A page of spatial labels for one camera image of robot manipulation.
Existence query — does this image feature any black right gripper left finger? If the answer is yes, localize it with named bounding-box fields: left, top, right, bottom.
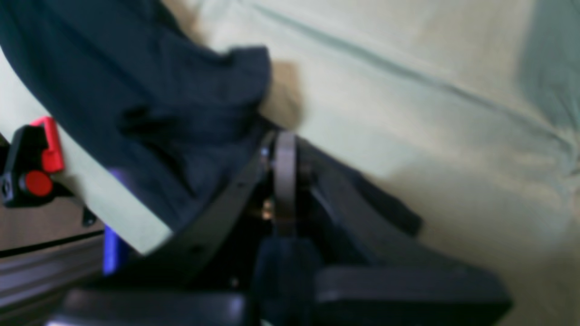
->
left=122, top=131, right=298, bottom=281

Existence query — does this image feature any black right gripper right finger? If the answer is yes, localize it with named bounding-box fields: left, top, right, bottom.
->
left=298, top=139, right=477, bottom=272

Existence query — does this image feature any black T-shirt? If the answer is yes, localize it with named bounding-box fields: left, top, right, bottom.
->
left=0, top=0, right=424, bottom=290

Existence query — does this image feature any light green table cloth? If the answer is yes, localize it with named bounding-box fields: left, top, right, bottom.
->
left=0, top=0, right=580, bottom=326

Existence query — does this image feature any blue orange bar clamp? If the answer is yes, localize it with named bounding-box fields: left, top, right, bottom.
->
left=0, top=115, right=132, bottom=277

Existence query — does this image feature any black aluminium frame beam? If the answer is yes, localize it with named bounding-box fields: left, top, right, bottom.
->
left=0, top=235, right=103, bottom=326

